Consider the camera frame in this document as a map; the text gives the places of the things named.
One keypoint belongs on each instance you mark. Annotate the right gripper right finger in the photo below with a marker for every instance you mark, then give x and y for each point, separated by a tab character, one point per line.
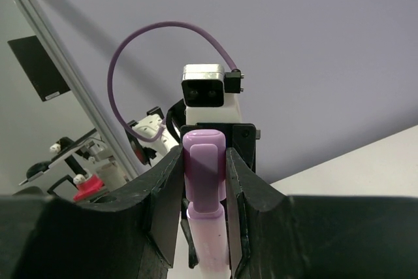
272	235

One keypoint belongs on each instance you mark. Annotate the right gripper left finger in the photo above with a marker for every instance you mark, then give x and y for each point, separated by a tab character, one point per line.
128	233

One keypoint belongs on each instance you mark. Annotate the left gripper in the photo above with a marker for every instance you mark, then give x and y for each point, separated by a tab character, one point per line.
240	136

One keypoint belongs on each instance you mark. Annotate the purple highlighter pen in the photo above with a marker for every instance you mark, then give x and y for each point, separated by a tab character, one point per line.
205	189

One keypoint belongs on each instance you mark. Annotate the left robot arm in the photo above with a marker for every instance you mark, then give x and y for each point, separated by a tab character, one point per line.
162	134

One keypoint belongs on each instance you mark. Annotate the red stand object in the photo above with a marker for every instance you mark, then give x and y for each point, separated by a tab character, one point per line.
86	186

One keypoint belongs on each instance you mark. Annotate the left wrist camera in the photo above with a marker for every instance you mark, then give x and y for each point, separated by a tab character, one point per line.
211	94

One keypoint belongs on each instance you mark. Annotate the black wall panel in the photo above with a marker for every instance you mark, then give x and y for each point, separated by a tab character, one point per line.
39	67

